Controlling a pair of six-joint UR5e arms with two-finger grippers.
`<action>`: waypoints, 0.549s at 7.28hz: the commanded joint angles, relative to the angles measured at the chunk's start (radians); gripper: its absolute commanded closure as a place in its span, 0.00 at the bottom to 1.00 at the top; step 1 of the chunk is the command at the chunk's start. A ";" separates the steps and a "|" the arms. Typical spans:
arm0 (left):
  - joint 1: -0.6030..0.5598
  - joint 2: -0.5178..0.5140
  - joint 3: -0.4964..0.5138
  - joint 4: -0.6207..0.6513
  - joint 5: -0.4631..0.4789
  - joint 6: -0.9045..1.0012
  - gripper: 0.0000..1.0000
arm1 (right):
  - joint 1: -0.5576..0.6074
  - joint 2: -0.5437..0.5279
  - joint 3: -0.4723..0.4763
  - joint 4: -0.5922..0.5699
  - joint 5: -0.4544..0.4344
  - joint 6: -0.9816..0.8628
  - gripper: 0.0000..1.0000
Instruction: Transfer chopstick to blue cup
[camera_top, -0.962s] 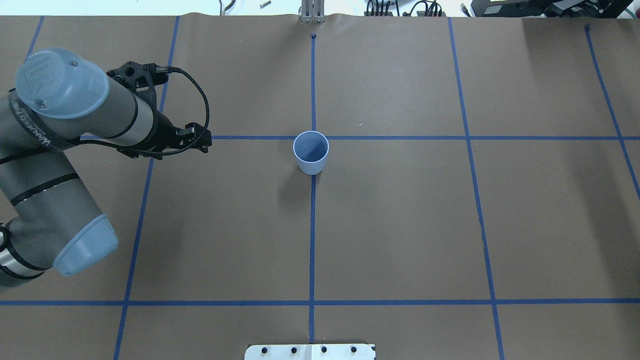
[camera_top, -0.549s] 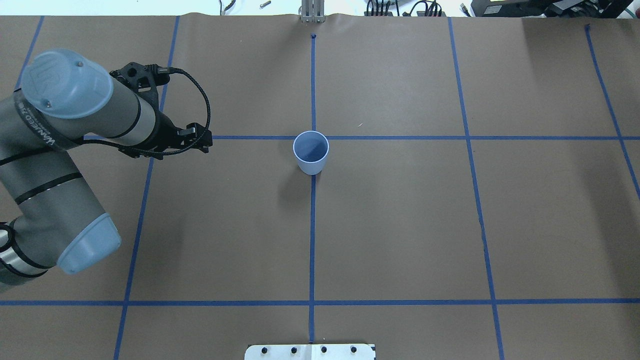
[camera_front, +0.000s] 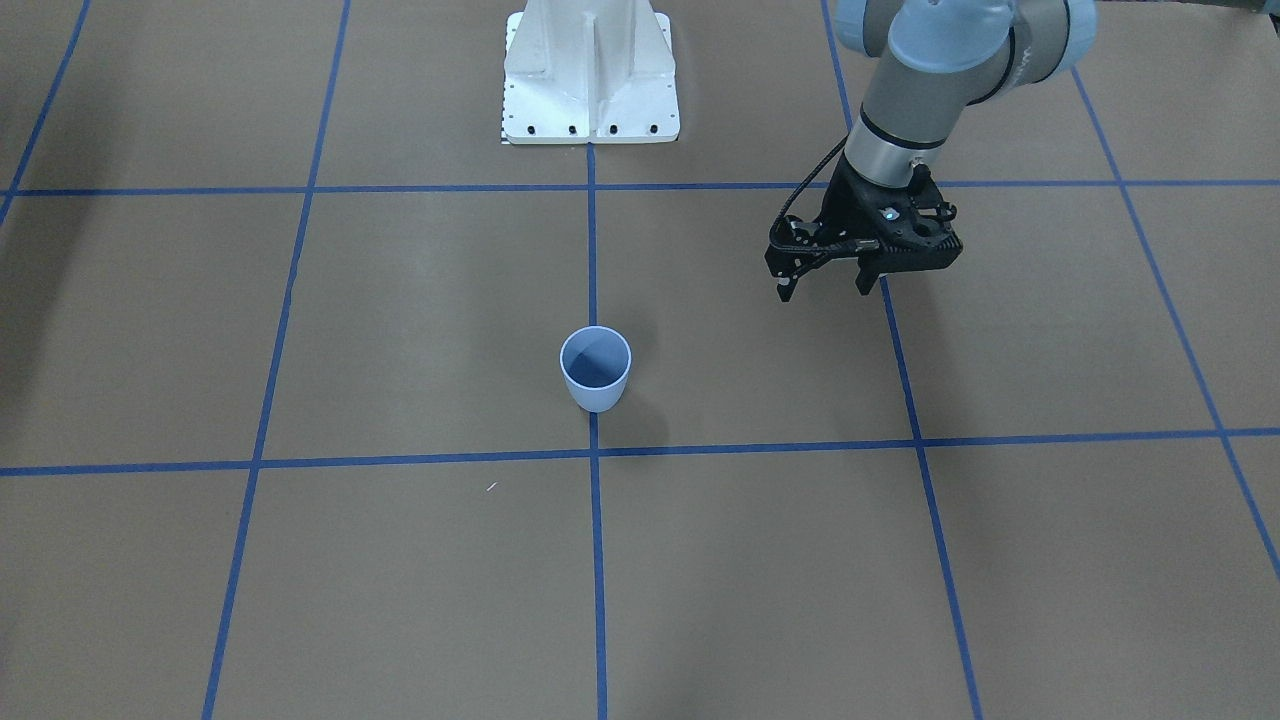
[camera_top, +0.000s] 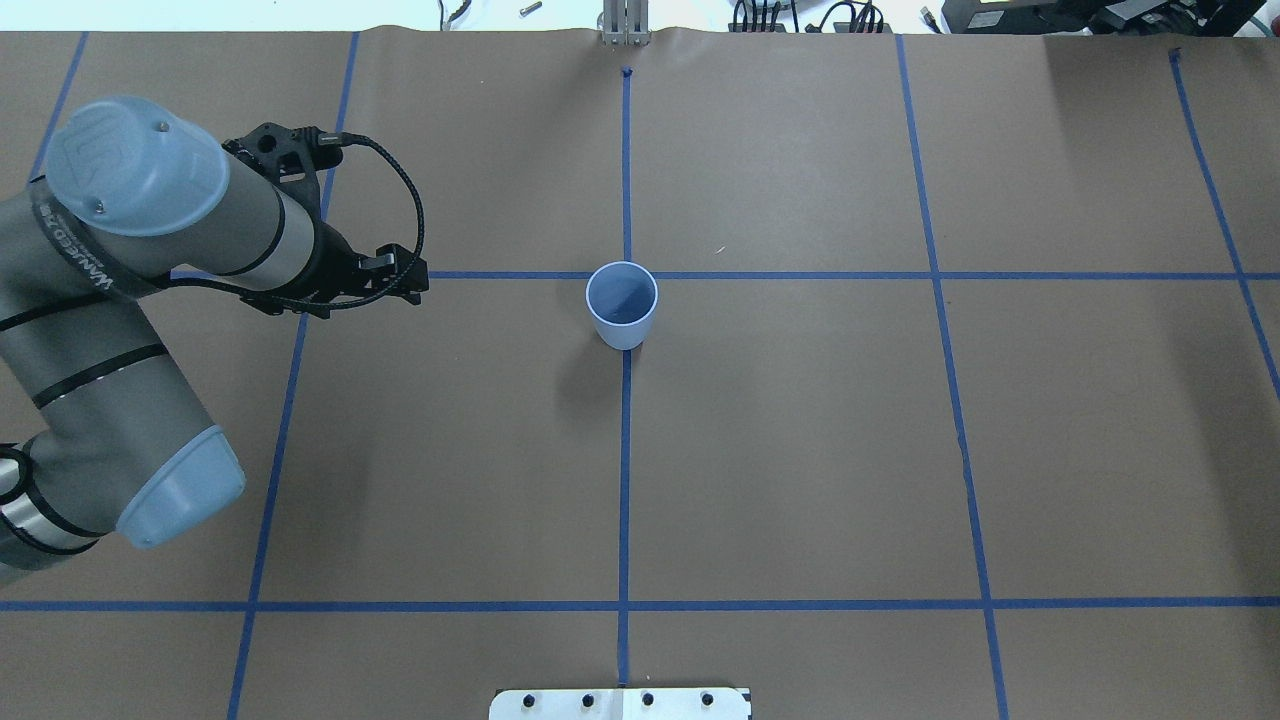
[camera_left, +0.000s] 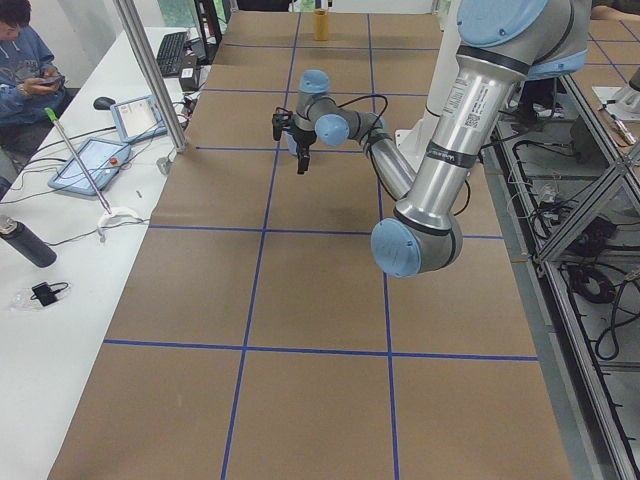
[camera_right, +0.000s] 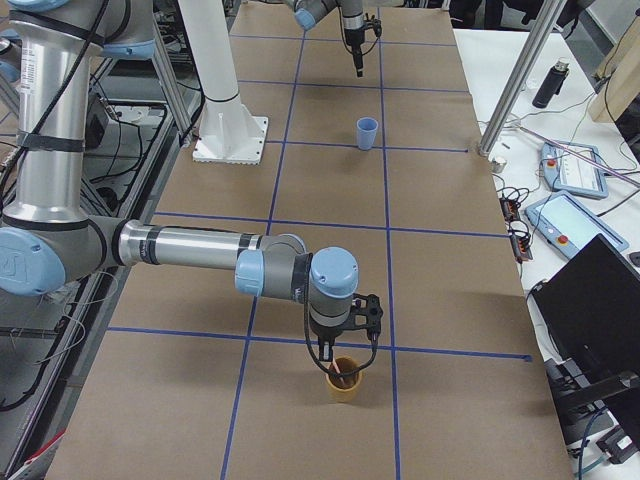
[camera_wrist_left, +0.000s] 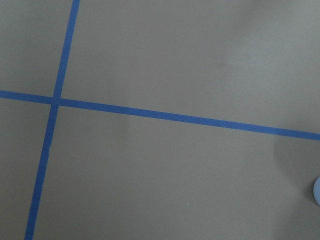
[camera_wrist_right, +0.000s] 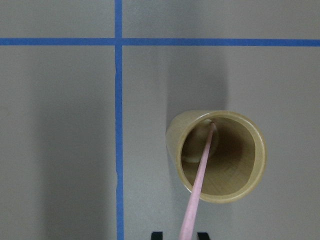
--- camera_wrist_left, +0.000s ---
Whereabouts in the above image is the light blue plastic cup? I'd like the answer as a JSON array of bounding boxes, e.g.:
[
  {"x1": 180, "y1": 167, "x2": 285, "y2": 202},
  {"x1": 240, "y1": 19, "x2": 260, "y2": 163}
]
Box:
[{"x1": 313, "y1": 176, "x2": 320, "y2": 206}]

